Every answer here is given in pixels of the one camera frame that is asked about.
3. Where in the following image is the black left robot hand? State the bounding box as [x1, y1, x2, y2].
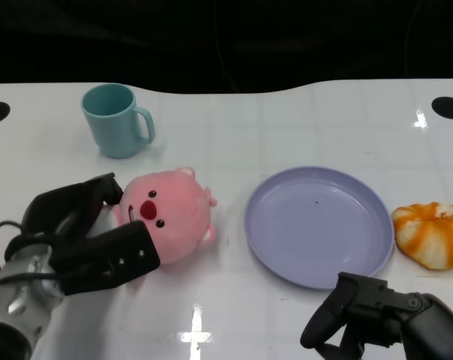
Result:
[22, 172, 162, 296]

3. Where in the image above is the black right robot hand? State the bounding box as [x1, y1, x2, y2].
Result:
[299, 271, 453, 360]

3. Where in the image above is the lilac plastic plate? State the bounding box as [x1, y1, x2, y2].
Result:
[244, 166, 395, 290]

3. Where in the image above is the teal plastic mug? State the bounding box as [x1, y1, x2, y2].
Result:
[80, 83, 156, 159]

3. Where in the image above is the pink plush beaver doll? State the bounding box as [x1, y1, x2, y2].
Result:
[101, 166, 218, 268]

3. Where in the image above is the orange striped white bun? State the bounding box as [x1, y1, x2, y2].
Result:
[391, 202, 453, 271]

